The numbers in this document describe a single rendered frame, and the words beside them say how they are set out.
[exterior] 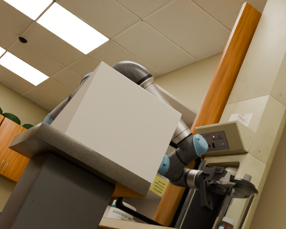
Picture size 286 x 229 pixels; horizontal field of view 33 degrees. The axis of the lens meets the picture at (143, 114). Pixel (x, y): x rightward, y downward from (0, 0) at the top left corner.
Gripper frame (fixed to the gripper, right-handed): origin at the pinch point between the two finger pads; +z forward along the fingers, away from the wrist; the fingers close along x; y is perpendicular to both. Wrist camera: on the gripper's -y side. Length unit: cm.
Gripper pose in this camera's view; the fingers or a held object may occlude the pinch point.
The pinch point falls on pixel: (240, 192)
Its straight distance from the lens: 178.7
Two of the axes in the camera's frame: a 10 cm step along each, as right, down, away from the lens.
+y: 4.1, -8.5, 3.3
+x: 6.4, 5.3, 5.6
